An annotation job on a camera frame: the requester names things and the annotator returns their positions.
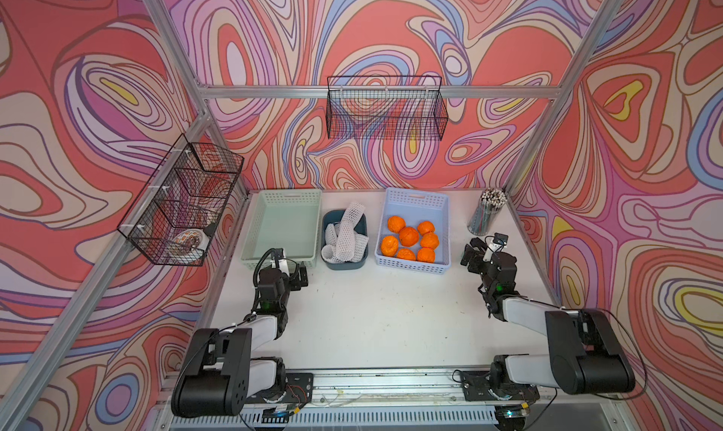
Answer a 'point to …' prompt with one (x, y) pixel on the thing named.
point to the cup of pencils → (490, 201)
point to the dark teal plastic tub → (334, 216)
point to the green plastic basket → (289, 220)
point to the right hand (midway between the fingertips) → (480, 253)
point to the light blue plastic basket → (416, 206)
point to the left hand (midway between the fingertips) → (291, 264)
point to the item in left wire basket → (190, 244)
